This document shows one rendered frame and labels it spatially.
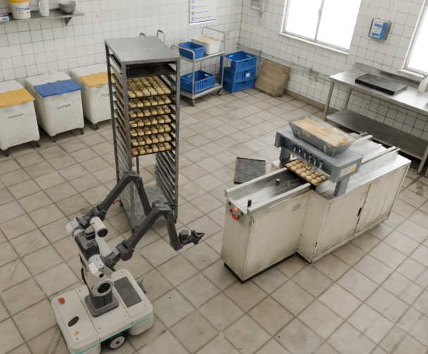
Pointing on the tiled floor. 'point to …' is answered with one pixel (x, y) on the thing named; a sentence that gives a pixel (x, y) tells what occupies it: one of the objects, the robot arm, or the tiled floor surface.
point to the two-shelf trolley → (201, 69)
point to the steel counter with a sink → (406, 143)
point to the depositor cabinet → (349, 205)
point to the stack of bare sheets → (248, 169)
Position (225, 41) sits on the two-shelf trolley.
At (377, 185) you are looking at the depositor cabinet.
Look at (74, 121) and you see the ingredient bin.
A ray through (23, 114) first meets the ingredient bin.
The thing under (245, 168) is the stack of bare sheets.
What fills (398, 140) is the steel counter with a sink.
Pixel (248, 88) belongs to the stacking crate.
